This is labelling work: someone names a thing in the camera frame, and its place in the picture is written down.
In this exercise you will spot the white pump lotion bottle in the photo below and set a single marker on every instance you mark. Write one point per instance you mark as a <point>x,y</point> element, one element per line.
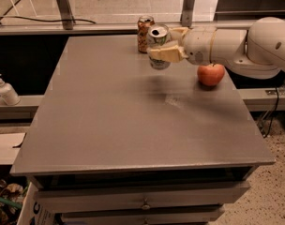
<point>8,93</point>

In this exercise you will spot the red apple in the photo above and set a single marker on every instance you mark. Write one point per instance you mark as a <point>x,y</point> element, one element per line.
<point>210,75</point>

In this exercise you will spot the grey drawer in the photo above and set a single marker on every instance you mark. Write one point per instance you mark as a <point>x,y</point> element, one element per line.
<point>122,198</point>
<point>153,216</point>

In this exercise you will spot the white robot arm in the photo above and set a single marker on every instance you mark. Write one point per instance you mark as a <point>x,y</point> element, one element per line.
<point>257,52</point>

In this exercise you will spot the grey upper drawer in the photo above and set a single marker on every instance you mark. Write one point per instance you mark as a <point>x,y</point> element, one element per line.
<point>122,198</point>

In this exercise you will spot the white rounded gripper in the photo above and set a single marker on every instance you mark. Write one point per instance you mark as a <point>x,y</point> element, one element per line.
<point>198,44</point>

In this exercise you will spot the orange brown soda can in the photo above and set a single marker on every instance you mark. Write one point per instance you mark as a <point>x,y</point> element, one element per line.
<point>144,22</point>

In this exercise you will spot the right metal railing post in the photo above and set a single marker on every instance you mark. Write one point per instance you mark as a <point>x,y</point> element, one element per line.
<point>187,13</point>

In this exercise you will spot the white green 7up can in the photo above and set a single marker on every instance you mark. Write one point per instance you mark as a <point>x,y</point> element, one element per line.
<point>158,35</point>

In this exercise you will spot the grey lower drawer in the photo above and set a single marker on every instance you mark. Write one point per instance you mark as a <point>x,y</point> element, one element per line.
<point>153,216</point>

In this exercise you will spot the metal railing post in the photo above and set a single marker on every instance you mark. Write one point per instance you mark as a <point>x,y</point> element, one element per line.
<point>66,14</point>
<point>187,13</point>

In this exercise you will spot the white cardboard box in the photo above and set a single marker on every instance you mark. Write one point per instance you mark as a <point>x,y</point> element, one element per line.
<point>34,213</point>

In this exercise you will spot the left metal railing post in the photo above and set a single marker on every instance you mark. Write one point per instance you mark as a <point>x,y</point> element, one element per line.
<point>66,14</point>

